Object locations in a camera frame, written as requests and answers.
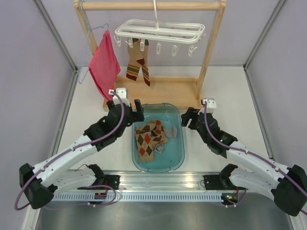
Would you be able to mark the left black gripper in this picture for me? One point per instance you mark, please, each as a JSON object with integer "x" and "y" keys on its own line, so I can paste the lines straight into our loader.
{"x": 137, "y": 115}

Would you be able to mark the aluminium mounting rail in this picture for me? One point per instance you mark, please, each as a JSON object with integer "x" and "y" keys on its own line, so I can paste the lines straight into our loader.
{"x": 158, "y": 182}

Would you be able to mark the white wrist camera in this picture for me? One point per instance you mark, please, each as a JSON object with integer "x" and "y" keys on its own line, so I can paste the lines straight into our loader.
{"x": 120, "y": 93}
{"x": 210, "y": 103}

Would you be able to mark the blue wire hanger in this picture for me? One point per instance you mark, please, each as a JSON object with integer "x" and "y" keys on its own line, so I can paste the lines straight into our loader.
{"x": 88, "y": 32}

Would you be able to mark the white clip sock hanger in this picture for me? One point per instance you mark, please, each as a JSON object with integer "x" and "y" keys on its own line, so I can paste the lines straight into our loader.
{"x": 175, "y": 33}

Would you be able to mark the cream striped sock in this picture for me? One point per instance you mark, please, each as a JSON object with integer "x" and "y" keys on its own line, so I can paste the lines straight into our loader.
{"x": 136, "y": 60}
{"x": 146, "y": 67}

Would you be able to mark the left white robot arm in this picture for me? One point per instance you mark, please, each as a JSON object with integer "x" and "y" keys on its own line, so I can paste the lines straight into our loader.
{"x": 41, "y": 182}

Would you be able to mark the right aluminium frame post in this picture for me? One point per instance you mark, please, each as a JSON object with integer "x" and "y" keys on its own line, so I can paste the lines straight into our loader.
{"x": 272, "y": 18}

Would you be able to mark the wooden clothes rack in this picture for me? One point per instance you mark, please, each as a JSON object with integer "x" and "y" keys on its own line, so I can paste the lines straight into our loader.
{"x": 181, "y": 92}

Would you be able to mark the grey ankle sock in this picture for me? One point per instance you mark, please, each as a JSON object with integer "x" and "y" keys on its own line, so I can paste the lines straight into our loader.
{"x": 171, "y": 132}
{"x": 159, "y": 148}

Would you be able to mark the blue translucent plastic bin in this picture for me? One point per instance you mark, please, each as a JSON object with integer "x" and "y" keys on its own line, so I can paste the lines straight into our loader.
{"x": 173, "y": 154}

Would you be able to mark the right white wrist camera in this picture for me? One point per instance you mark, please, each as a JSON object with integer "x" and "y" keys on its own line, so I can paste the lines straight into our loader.
{"x": 210, "y": 103}

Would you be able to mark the aluminium frame post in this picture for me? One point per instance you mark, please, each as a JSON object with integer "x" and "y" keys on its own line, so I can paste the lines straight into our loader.
{"x": 51, "y": 27}
{"x": 272, "y": 18}

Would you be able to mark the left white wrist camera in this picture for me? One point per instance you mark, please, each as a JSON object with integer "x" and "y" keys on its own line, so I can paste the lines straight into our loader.
{"x": 120, "y": 93}

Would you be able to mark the argyle patterned sock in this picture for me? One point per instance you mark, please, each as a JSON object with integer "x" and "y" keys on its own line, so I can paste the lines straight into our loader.
{"x": 157, "y": 129}

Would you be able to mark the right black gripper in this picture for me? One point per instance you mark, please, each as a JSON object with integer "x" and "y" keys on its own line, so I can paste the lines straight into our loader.
{"x": 192, "y": 111}

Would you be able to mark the left aluminium frame post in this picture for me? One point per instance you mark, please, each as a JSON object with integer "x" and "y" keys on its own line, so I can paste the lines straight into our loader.
{"x": 51, "y": 27}

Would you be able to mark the red mesh cloth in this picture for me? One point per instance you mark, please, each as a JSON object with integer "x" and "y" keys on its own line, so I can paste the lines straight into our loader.
{"x": 104, "y": 67}

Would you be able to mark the slotted cable duct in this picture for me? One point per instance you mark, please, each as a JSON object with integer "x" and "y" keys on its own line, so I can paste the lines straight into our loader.
{"x": 140, "y": 197}

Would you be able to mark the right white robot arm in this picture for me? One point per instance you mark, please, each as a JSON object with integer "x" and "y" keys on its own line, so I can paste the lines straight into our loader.
{"x": 285, "y": 186}

